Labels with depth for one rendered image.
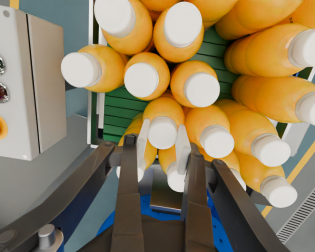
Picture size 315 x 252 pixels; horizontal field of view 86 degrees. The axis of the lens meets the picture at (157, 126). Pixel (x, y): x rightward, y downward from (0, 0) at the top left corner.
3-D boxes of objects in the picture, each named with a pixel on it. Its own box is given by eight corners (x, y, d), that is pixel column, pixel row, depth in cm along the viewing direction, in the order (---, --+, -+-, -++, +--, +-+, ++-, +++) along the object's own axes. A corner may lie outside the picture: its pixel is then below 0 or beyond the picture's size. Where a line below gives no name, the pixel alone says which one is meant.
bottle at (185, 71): (191, 56, 37) (215, 47, 20) (204, 85, 39) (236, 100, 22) (163, 72, 39) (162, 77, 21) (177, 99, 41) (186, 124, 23)
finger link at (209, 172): (191, 166, 14) (226, 172, 14) (186, 140, 19) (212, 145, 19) (187, 180, 15) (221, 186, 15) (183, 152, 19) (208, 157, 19)
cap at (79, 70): (107, 74, 22) (102, 75, 20) (84, 91, 22) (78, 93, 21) (86, 47, 21) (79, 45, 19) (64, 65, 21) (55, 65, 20)
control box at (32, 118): (19, 128, 35) (-38, 152, 25) (4, 16, 28) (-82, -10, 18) (67, 135, 35) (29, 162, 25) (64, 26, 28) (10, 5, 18)
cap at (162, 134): (172, 113, 23) (172, 116, 21) (180, 138, 24) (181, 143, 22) (145, 121, 24) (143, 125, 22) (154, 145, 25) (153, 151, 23)
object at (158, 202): (152, 176, 46) (148, 214, 34) (153, 168, 45) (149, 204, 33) (188, 181, 46) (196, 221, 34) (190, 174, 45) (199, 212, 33)
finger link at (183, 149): (183, 147, 15) (191, 149, 15) (179, 123, 22) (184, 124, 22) (177, 174, 17) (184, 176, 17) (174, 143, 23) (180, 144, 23)
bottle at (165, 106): (174, 84, 40) (180, 99, 22) (182, 112, 42) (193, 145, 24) (146, 94, 41) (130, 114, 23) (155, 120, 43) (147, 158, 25)
